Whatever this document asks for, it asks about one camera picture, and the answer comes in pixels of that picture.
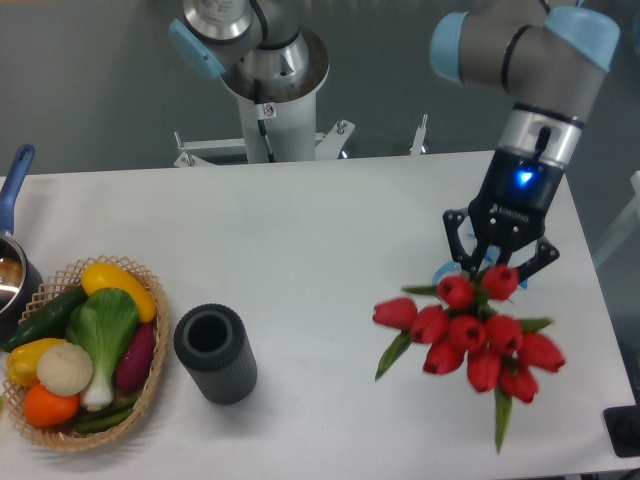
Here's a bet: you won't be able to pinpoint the black device at edge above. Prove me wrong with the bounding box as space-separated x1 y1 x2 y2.
603 405 639 458

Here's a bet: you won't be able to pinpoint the yellow bell pepper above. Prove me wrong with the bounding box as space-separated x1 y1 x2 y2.
6 338 65 388

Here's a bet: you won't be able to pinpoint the woven wicker basket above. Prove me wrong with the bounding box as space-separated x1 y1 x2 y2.
2 255 169 452

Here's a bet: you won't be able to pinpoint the blue ribbon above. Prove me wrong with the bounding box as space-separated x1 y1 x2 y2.
432 216 527 283

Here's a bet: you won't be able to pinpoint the green cucumber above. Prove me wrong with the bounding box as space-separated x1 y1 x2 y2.
1 286 88 353

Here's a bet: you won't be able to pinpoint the dark grey ribbed vase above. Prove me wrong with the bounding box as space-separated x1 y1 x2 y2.
173 304 258 405

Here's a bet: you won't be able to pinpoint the orange fruit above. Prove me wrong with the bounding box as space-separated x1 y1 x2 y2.
23 384 79 427

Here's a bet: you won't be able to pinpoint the green bok choy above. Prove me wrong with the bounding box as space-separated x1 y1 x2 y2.
66 288 139 412

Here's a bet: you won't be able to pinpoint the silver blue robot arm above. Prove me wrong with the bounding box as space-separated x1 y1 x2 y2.
168 1 620 280

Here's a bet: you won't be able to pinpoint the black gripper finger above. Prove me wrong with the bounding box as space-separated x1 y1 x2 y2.
499 227 560 284
442 209 488 278

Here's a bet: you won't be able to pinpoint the green bean pods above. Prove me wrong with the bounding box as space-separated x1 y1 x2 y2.
72 397 137 434

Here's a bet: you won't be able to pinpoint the red tulip bouquet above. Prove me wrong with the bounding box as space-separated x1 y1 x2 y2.
372 264 566 449

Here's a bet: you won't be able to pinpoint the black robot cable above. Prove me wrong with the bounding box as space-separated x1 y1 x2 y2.
251 78 277 163

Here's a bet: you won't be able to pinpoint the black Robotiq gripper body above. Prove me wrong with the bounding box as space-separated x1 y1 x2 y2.
468 150 564 250

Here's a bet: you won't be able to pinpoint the blue handled saucepan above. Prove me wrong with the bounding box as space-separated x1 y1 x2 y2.
1 144 42 342

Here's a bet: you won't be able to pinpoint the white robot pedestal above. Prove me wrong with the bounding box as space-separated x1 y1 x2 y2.
172 24 430 169

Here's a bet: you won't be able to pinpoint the purple sweet potato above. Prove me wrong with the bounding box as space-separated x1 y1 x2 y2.
115 324 155 393

